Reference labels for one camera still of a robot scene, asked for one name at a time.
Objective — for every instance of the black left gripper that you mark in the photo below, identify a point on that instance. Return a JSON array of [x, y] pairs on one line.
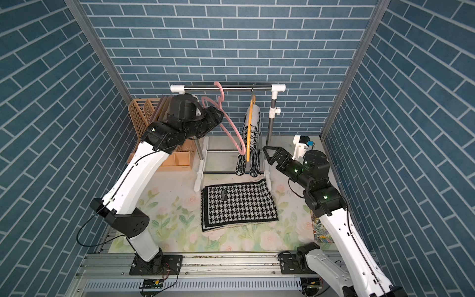
[[211, 118]]

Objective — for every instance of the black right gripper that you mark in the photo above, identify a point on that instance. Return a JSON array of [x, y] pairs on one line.
[[282, 154]]

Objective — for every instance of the pink plastic hanger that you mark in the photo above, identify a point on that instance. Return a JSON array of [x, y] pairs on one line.
[[240, 144]]

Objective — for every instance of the smiley face knit scarf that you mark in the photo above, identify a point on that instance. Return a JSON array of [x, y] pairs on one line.
[[255, 147]]

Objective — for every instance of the orange plastic hanger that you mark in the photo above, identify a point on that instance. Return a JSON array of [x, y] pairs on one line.
[[249, 119]]

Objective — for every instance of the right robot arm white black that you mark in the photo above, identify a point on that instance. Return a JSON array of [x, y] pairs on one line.
[[363, 277]]

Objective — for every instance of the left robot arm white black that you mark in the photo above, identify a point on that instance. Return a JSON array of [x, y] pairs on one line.
[[186, 118]]

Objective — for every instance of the houndstooth black white scarf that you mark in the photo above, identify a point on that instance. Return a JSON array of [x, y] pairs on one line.
[[236, 204]]

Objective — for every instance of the peach plastic desk organizer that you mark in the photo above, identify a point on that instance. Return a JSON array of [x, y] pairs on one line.
[[182, 158]]

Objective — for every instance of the colourful children's picture book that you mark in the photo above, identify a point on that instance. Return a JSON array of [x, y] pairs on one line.
[[321, 234]]

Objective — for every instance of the floral table mat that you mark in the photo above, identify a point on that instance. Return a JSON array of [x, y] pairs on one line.
[[173, 206]]

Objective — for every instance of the green circuit board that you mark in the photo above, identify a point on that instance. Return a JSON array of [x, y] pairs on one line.
[[152, 284]]

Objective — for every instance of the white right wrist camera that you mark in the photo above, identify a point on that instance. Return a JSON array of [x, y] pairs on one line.
[[302, 144]]

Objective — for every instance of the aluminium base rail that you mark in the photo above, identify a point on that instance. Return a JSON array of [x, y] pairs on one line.
[[212, 274]]

